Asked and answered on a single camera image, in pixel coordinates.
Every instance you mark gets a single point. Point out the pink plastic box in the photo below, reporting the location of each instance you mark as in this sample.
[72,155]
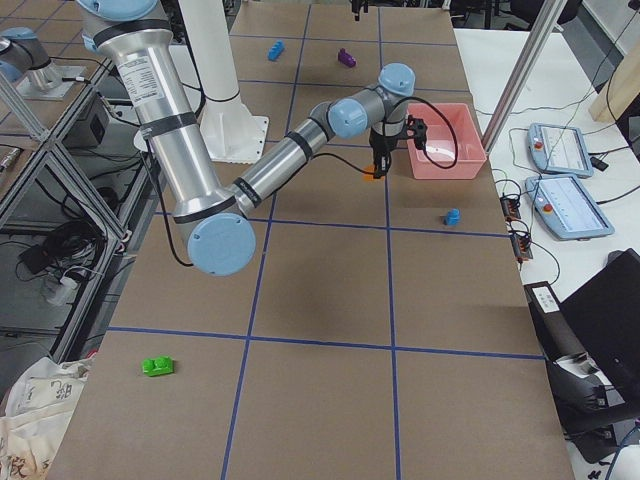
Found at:
[447,159]

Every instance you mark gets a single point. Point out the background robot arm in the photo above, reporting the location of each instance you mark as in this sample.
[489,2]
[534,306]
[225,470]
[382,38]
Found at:
[27,65]

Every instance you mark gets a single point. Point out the small blue toy block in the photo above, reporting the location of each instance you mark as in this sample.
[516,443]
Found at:
[452,217]

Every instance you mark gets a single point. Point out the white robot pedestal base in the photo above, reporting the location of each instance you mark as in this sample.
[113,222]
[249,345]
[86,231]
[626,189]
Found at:
[232,133]

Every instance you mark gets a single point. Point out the purple toy block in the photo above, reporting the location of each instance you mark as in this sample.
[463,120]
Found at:
[345,58]

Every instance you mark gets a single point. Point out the aluminium frame post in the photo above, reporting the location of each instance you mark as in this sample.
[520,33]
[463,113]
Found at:
[547,19]

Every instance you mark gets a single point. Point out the aluminium frame rack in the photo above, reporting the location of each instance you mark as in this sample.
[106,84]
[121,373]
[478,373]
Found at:
[75,205]

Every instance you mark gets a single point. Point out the orange connector board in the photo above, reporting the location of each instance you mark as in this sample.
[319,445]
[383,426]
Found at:
[511,208]

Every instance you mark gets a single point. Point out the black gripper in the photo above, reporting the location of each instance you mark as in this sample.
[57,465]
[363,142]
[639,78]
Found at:
[382,142]

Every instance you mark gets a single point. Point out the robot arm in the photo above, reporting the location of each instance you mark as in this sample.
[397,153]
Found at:
[213,199]

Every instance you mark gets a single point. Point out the long blue toy block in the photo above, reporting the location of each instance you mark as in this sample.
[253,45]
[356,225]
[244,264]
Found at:
[276,50]

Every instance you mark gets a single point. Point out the upper teach pendant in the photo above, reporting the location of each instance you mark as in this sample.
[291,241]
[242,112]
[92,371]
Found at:
[556,149]

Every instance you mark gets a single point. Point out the lower teach pendant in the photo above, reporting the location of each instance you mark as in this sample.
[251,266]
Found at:
[566,208]

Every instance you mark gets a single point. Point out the orange toy block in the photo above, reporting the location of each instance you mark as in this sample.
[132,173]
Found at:
[369,175]

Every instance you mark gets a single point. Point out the teach pendant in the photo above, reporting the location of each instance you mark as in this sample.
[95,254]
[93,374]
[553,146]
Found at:
[556,149]
[566,208]

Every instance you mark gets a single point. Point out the green toy block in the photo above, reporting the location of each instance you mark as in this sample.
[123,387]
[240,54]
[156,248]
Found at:
[157,366]

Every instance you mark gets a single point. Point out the white printed tote bag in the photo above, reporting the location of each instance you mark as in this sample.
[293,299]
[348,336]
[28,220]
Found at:
[37,413]

